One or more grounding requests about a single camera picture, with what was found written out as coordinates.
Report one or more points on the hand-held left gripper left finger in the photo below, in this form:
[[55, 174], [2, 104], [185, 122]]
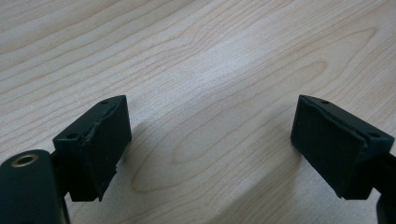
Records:
[[93, 149]]

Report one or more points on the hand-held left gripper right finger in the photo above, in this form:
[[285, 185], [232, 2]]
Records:
[[336, 146]]

